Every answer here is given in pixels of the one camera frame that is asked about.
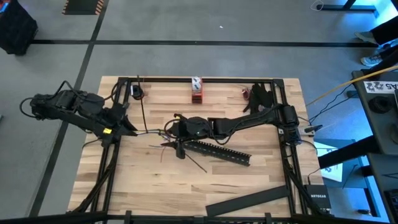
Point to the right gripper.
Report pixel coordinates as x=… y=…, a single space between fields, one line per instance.
x=196 y=130

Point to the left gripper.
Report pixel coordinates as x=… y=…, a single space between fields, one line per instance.
x=113 y=127

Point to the black duct cover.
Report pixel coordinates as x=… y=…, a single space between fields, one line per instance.
x=248 y=200

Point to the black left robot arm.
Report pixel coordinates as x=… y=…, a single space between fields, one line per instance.
x=77 y=104

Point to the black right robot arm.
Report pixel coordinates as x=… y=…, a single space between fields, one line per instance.
x=248 y=119

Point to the black spool on red base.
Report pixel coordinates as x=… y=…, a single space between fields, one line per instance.
x=138 y=92

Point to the black zip tie bundle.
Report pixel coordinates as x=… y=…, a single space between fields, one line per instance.
x=259 y=93

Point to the black crossbeam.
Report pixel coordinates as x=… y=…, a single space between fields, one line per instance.
x=62 y=217

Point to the hazard striped floor mat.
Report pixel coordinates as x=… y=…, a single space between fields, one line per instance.
x=82 y=6

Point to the black crate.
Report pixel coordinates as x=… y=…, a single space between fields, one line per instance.
x=17 y=28

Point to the white paper sheet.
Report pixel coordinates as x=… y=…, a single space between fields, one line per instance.
x=334 y=174

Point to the black desk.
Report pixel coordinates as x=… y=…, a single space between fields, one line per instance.
x=382 y=130

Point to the white printed label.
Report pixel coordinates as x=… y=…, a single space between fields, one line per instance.
x=377 y=87

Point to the person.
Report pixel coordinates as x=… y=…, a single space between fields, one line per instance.
x=387 y=31

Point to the red mount with white box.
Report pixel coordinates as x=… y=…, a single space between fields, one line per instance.
x=196 y=96

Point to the black aluminium table frame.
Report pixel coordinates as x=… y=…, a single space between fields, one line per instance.
x=233 y=80

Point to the black network switch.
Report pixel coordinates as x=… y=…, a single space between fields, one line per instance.
x=317 y=196

